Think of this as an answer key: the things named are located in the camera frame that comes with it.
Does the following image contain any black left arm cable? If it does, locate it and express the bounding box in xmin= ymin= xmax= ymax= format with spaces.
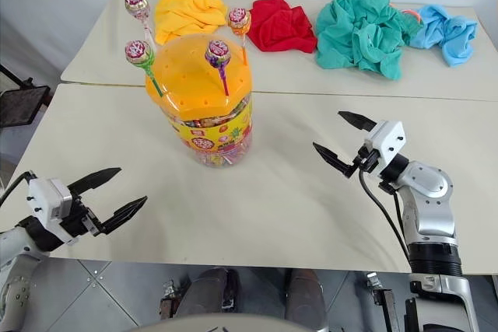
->
xmin=0 ymin=170 xmax=36 ymax=203

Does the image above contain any teal green crumpled cloth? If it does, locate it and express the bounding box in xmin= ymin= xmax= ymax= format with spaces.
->
xmin=314 ymin=0 xmax=426 ymax=82

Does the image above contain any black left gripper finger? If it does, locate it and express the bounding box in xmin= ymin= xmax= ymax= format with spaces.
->
xmin=100 ymin=195 xmax=149 ymax=234
xmin=68 ymin=167 xmax=123 ymax=197

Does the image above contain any short black right arm cable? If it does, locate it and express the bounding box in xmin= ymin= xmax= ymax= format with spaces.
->
xmin=390 ymin=187 xmax=409 ymax=248

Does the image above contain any lollipop with purple stick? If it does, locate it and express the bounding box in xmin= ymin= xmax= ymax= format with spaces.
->
xmin=204 ymin=39 xmax=231 ymax=97

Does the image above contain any black metal frame stand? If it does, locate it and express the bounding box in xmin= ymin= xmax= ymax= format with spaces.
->
xmin=0 ymin=62 xmax=52 ymax=129

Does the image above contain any black table caster bracket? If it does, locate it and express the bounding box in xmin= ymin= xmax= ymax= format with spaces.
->
xmin=364 ymin=271 xmax=402 ymax=332
xmin=158 ymin=279 xmax=184 ymax=322

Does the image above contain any lollipop with white pink stick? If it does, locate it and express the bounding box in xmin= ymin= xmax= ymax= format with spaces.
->
xmin=124 ymin=0 xmax=153 ymax=44

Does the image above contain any yellow crumpled cloth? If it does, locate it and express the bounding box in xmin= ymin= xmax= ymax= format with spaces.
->
xmin=154 ymin=0 xmax=229 ymax=47

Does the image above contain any clear plastic lollipop jar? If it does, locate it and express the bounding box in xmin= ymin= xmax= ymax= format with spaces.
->
xmin=166 ymin=89 xmax=254 ymax=169

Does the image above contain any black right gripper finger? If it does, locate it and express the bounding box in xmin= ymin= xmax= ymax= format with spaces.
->
xmin=337 ymin=110 xmax=378 ymax=134
xmin=312 ymin=142 xmax=356 ymax=179

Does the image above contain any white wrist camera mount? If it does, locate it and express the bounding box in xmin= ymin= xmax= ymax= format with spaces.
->
xmin=26 ymin=176 xmax=75 ymax=246
xmin=364 ymin=119 xmax=407 ymax=173

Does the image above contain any long black right arm cable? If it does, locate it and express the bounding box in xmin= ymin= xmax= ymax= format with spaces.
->
xmin=358 ymin=168 xmax=414 ymax=271

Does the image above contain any lollipop with green stick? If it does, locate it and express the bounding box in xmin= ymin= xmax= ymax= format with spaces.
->
xmin=124 ymin=39 xmax=163 ymax=99

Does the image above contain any red crumpled cloth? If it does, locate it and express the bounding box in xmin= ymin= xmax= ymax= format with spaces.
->
xmin=246 ymin=0 xmax=318 ymax=54

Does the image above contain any pale rounded robot torso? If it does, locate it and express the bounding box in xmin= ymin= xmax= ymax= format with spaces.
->
xmin=134 ymin=315 xmax=336 ymax=332

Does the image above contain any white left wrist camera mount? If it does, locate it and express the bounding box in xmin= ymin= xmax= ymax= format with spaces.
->
xmin=26 ymin=176 xmax=75 ymax=246

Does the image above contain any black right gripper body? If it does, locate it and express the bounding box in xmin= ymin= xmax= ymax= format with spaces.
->
xmin=351 ymin=144 xmax=385 ymax=174

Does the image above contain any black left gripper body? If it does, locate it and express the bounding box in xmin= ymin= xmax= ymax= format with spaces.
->
xmin=61 ymin=193 xmax=107 ymax=239

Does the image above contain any lollipop with orange stick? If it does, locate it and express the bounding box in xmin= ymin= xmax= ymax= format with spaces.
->
xmin=226 ymin=7 xmax=252 ymax=66

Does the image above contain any orange perforated jar lid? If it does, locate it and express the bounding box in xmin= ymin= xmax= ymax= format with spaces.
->
xmin=144 ymin=33 xmax=254 ymax=120

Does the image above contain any coral pink cloth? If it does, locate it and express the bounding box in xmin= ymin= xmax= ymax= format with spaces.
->
xmin=401 ymin=8 xmax=422 ymax=25

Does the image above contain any light blue crumpled cloth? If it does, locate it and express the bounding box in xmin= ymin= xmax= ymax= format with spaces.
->
xmin=409 ymin=4 xmax=479 ymax=68

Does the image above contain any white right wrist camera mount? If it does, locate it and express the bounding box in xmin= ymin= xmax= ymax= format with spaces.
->
xmin=364 ymin=119 xmax=407 ymax=173

